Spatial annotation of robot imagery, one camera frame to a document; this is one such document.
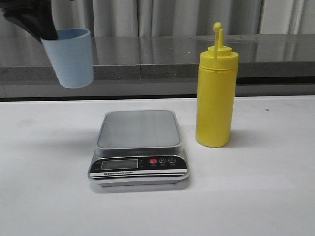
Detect grey stone counter ledge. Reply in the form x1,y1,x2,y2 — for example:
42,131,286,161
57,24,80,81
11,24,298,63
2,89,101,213
0,34,315,101

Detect yellow squeeze bottle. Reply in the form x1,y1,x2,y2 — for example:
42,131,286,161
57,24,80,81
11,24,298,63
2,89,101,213
196,22,239,148

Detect light blue plastic cup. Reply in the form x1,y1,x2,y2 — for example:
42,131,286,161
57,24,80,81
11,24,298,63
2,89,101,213
41,29,94,89

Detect silver electronic kitchen scale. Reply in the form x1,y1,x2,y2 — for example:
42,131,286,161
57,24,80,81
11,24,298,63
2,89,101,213
88,110,189,187

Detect grey pleated curtain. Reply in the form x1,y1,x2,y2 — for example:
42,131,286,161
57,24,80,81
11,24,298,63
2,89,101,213
0,0,315,38

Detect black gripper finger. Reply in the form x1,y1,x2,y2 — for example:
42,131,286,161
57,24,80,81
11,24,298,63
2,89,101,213
0,0,58,42

